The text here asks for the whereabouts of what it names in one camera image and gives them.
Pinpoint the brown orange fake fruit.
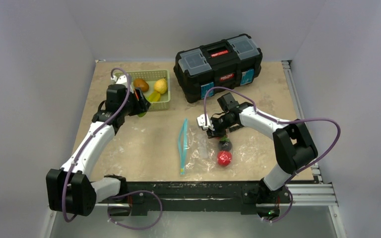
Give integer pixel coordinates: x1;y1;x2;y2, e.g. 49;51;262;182
133;78;149;92

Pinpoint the yellow fake bell pepper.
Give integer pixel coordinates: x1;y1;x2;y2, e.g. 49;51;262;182
147;91;161;103

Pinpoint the yellow fake pear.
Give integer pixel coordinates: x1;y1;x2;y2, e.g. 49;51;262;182
154;78;168;95

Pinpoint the clear zip top bag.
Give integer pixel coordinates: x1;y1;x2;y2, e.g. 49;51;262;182
178;119;259;176

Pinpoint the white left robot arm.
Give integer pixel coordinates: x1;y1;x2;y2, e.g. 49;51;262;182
46;84;151;216

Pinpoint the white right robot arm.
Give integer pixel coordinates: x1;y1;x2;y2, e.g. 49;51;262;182
197;93;318;202

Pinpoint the red fake tomato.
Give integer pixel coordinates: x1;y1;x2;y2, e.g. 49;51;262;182
217;151;232;167

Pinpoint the black rubber mallet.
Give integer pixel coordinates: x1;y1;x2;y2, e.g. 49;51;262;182
228;125;243;132

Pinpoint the green perforated plastic basket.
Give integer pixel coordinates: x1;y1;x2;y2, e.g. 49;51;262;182
128;69;171;112

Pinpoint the black plastic toolbox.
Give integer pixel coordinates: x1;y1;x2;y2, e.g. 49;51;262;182
173;34;263;103

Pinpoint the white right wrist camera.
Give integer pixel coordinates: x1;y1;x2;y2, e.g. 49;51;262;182
196;114;214;130

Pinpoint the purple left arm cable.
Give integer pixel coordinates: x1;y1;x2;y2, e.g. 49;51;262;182
62;67;132;223

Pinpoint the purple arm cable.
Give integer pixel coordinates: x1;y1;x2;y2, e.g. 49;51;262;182
203;86;341;184
62;67;132;223

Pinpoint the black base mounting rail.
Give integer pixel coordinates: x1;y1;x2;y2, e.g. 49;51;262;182
99;180;292;218

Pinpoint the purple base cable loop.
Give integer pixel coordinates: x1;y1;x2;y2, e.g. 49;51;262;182
107;190;163;231

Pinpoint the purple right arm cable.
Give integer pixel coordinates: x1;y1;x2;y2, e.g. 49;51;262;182
203;86;341;184

